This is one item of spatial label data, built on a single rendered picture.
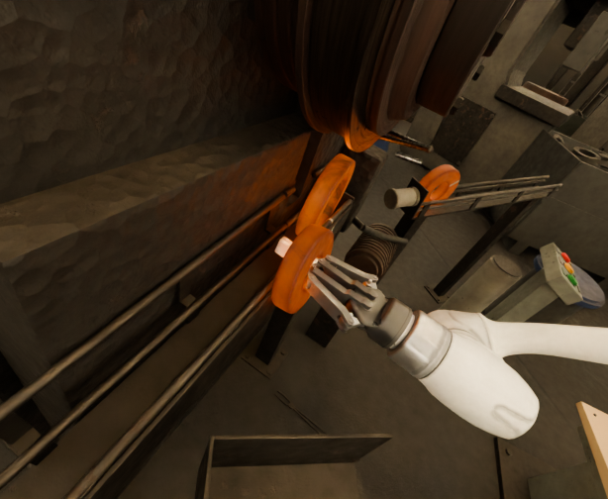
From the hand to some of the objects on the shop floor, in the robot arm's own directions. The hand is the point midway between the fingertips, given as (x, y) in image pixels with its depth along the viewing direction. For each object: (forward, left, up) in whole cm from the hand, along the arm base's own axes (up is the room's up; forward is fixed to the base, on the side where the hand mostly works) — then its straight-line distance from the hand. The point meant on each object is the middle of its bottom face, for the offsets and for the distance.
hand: (295, 255), depth 52 cm
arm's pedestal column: (-111, -30, -74) cm, 137 cm away
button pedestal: (-75, -81, -71) cm, 131 cm away
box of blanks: (-143, -254, -66) cm, 298 cm away
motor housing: (-12, -51, -71) cm, 88 cm away
